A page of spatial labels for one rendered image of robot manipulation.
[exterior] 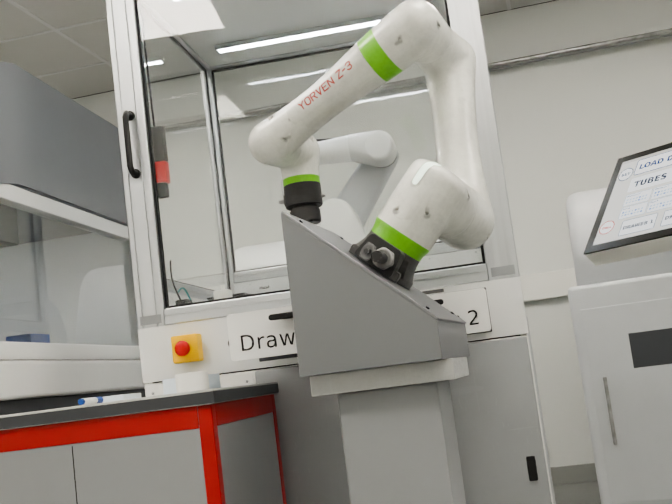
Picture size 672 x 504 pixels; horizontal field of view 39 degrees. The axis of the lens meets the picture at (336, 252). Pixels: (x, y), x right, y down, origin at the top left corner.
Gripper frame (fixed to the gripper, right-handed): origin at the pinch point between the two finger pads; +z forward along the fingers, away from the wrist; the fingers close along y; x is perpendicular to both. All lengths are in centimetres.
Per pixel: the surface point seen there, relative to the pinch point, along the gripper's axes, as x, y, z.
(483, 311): 39.4, -15.8, 9.5
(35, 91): -85, -35, -77
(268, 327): -10.0, 10.4, 8.5
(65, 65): -186, -289, -193
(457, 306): 33.1, -15.7, 7.3
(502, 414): 40, -18, 35
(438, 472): 27, 41, 43
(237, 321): -17.2, 10.5, 6.1
